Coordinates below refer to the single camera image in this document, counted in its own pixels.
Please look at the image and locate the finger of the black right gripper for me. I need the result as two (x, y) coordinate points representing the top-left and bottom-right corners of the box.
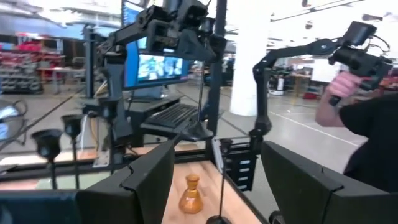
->
(178, 29), (218, 62)

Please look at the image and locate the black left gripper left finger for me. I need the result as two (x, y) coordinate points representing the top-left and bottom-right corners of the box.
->
(0, 139), (176, 224)

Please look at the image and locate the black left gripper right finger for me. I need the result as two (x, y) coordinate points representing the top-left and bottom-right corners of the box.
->
(260, 140), (398, 224)

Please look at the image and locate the amber ribbed glass candle holder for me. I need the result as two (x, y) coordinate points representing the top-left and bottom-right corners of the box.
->
(178, 174), (205, 215)

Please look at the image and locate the tall black candlestick holder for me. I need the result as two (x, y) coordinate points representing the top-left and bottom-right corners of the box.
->
(205, 138), (234, 224)
(61, 114), (85, 190)
(30, 129), (63, 190)

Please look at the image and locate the person's forearm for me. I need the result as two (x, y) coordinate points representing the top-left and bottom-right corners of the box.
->
(315, 90), (345, 128)

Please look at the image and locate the computer monitor with blue screen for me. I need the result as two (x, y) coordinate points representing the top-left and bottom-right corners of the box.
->
(121, 0), (191, 91)

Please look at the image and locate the white round building pillar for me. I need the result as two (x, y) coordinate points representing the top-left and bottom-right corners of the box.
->
(229, 0), (272, 118)

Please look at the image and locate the black box with white labels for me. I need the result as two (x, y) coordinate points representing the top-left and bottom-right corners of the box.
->
(228, 148), (259, 192)

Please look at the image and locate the black computer keyboard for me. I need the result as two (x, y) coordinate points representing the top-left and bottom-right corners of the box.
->
(149, 103), (200, 129)

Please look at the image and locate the black computer desk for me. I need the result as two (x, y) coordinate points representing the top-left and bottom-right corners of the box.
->
(126, 93), (216, 147)

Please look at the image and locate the person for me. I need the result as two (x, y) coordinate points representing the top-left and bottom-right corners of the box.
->
(315, 71), (398, 194)

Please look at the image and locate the person's hand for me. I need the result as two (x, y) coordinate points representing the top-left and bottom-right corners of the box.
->
(325, 71), (365, 100)

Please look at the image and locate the white board screen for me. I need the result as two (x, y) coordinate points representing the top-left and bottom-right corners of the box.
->
(310, 58), (340, 83)

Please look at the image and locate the red parts storage rack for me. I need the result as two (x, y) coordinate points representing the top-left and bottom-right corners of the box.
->
(0, 40), (67, 95)

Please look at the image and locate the black aluminium rig frame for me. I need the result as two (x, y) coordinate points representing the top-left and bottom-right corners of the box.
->
(0, 0), (271, 224)

